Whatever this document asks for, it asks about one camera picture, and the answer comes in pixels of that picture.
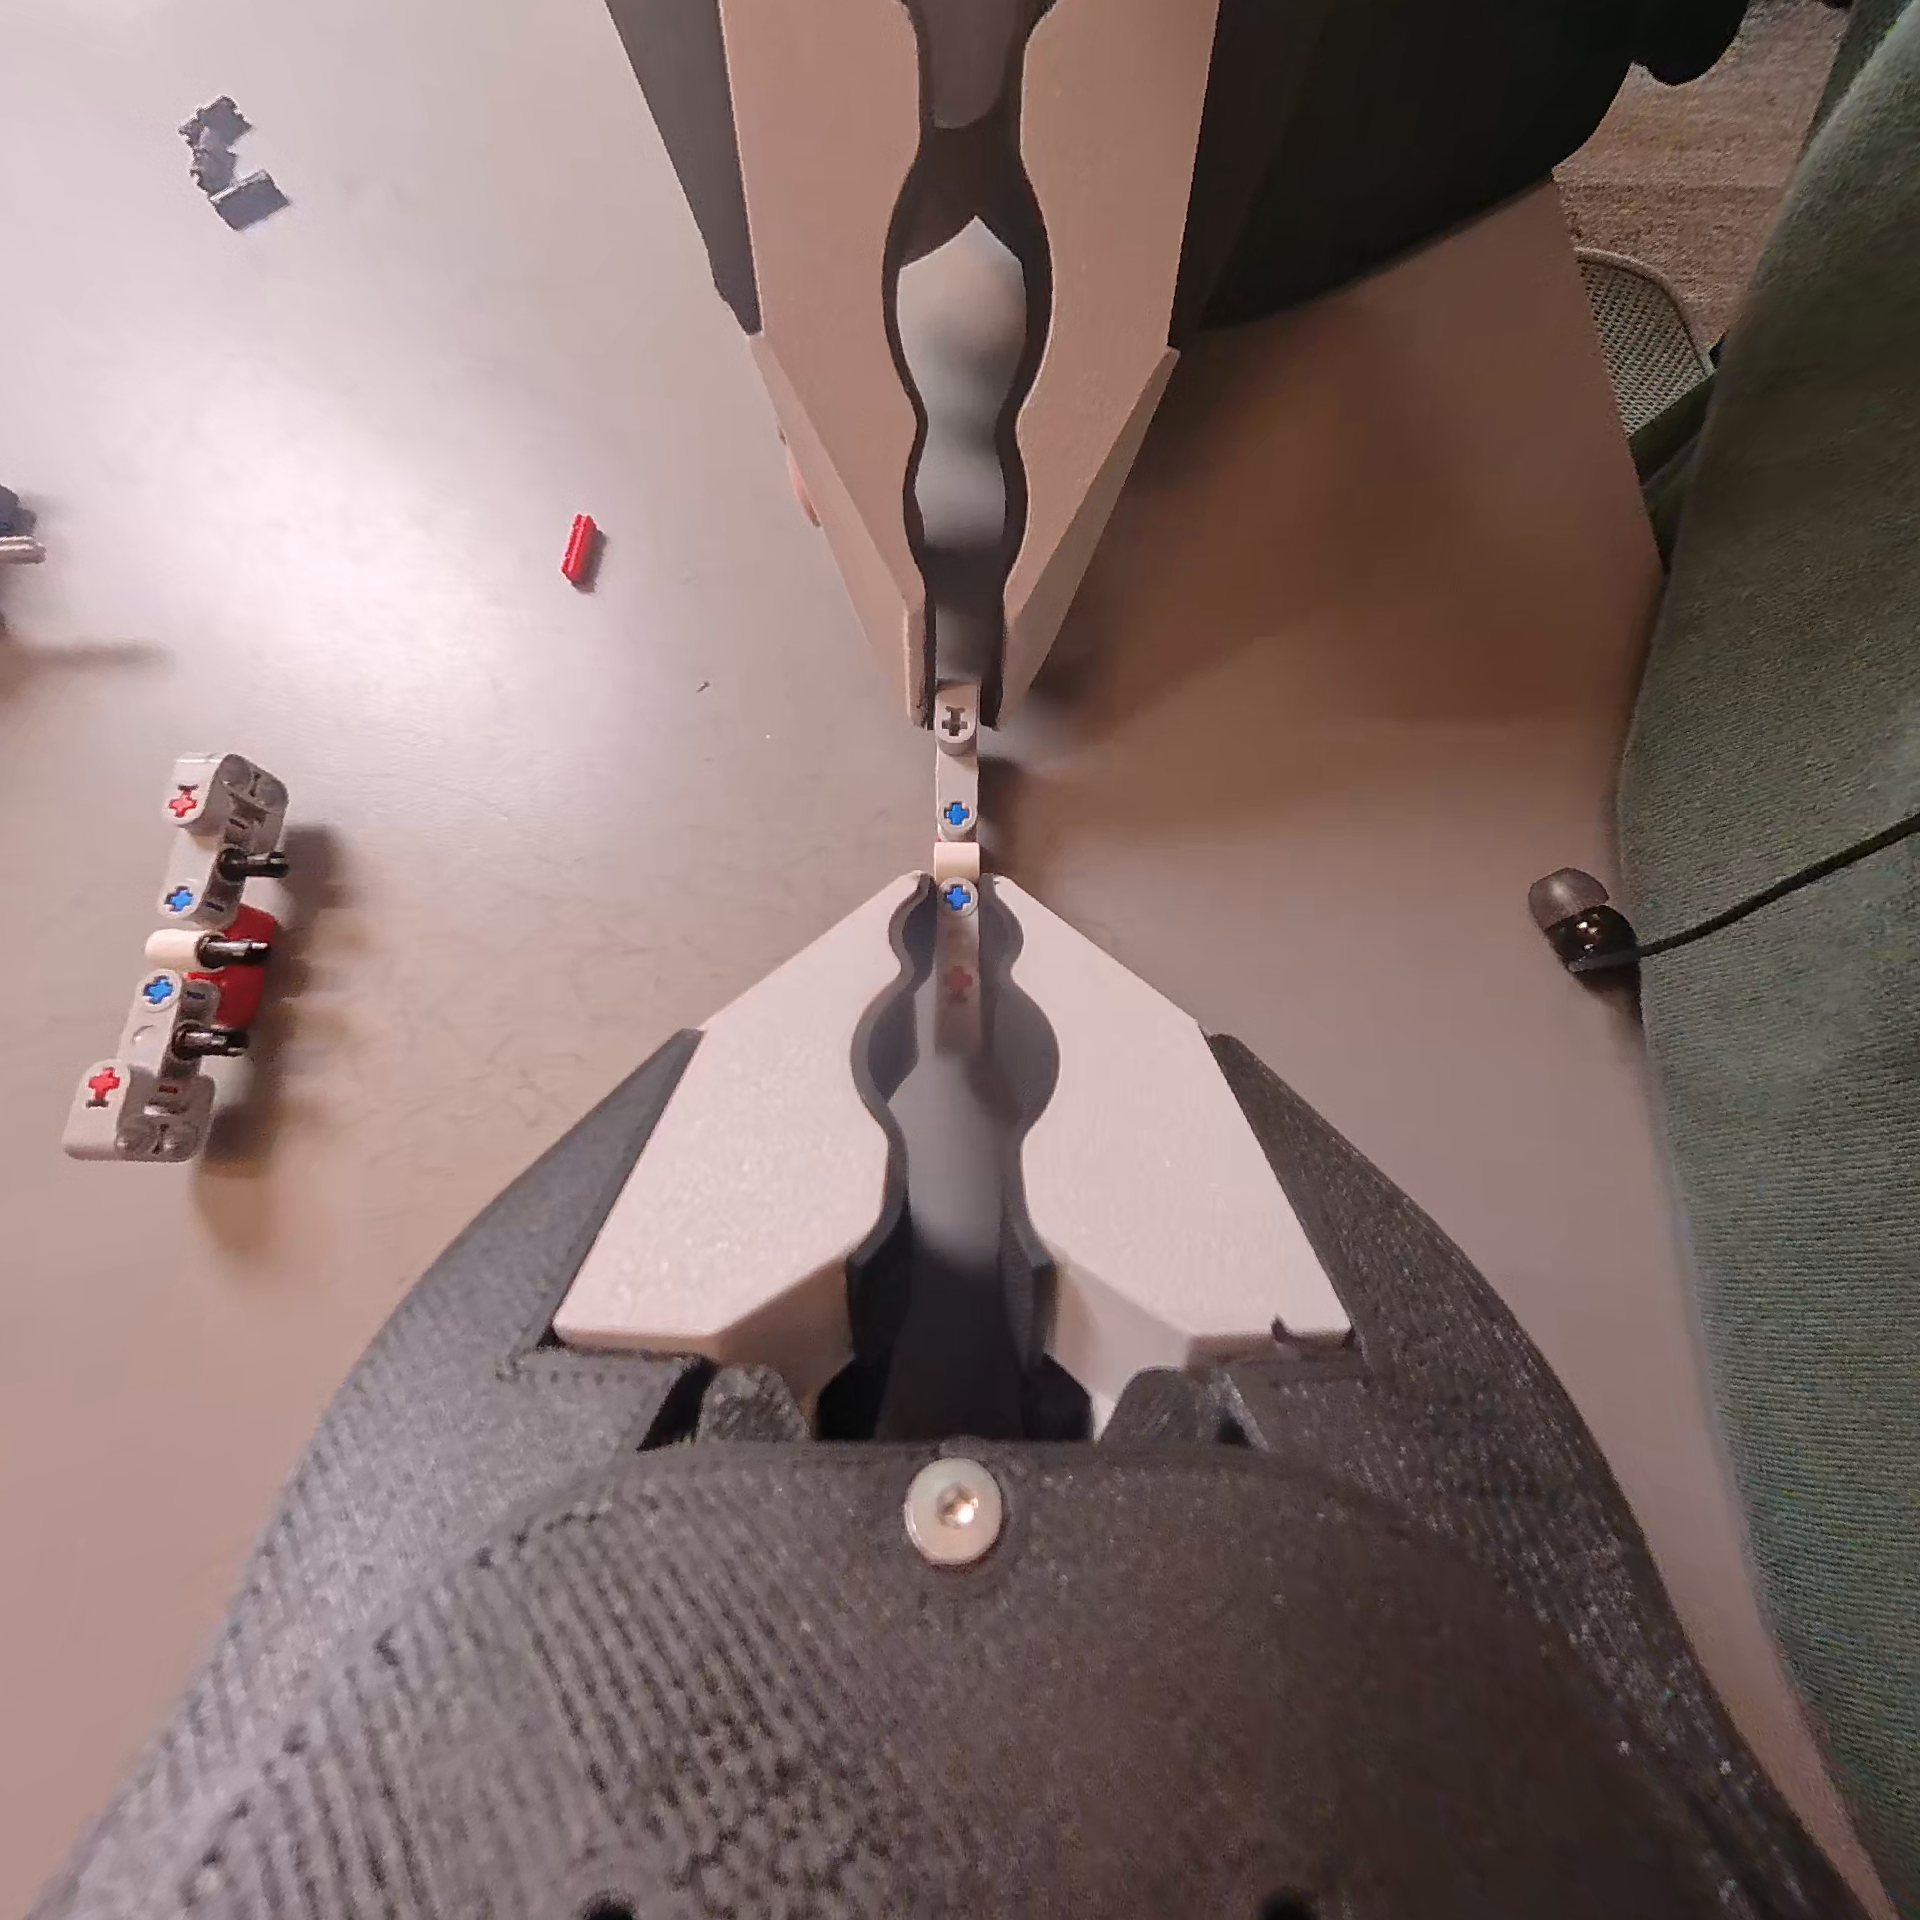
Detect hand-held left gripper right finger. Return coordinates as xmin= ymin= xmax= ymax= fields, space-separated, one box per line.
xmin=979 ymin=879 xmax=1353 ymax=1432

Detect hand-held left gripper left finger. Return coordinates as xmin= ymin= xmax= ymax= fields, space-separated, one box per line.
xmin=551 ymin=872 xmax=927 ymax=1432

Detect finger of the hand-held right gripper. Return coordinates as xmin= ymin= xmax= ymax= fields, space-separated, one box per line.
xmin=979 ymin=0 xmax=1225 ymax=735
xmin=717 ymin=0 xmax=944 ymax=732

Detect thin grey lego beam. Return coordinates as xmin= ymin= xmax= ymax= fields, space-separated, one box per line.
xmin=929 ymin=748 xmax=987 ymax=1057

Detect grey lego beam black pins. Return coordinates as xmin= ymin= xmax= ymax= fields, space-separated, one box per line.
xmin=63 ymin=749 xmax=296 ymax=1165

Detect lego car model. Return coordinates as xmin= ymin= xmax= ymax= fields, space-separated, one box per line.
xmin=0 ymin=482 xmax=49 ymax=641

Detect grey mesh chair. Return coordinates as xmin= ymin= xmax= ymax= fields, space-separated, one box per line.
xmin=1572 ymin=244 xmax=1721 ymax=442

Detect person's green hoodie torso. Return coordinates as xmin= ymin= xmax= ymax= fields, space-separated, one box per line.
xmin=1616 ymin=0 xmax=1920 ymax=1920

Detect black wired earphone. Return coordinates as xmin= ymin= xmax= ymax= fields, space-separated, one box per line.
xmin=1527 ymin=809 xmax=1920 ymax=981

